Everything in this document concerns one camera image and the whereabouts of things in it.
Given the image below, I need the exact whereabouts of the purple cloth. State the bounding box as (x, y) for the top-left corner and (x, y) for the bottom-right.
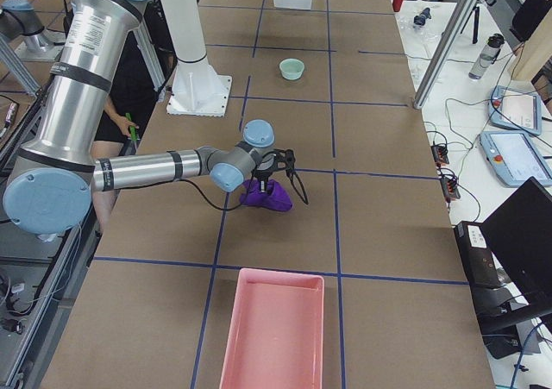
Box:
(239, 179), (293, 212)

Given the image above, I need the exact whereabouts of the seated person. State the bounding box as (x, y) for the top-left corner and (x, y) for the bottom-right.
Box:
(92, 0), (173, 235)

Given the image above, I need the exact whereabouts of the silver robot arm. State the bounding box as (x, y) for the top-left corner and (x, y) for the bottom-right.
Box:
(3, 0), (275, 235)

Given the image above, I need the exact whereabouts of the white pedestal column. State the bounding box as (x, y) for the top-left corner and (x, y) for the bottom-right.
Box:
(161, 0), (232, 116)

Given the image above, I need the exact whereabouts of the teach pendant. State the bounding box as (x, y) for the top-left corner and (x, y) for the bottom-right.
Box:
(480, 130), (551, 187)
(488, 85), (542, 136)

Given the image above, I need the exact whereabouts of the aluminium frame post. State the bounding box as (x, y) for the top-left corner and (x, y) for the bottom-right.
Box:
(413, 0), (478, 110)

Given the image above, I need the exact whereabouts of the black monitor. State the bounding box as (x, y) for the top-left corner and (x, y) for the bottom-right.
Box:
(480, 177), (551, 315)

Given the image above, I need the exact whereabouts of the folded blue umbrella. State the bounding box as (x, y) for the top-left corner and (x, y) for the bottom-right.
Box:
(413, 7), (431, 28)

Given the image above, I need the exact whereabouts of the teach pendant near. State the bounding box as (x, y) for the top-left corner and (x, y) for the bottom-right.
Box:
(480, 130), (551, 187)

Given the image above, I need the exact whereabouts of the black desktop box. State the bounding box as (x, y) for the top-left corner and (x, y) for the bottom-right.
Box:
(454, 221), (511, 289)

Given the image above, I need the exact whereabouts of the clear water bottle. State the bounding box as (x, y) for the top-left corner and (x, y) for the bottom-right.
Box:
(468, 33), (505, 80)

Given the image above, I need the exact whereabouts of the light green bowl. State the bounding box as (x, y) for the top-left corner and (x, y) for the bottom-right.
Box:
(279, 58), (305, 81)

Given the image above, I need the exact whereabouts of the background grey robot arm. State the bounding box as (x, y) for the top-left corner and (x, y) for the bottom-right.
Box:
(1, 0), (66, 62)

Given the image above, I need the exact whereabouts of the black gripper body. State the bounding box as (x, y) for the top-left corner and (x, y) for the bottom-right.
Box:
(253, 154), (277, 183)

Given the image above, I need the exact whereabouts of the pink plastic bin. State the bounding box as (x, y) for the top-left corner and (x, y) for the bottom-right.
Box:
(219, 268), (324, 388)

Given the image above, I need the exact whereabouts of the teach pendant far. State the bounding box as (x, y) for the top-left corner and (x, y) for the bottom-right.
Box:
(488, 85), (542, 136)

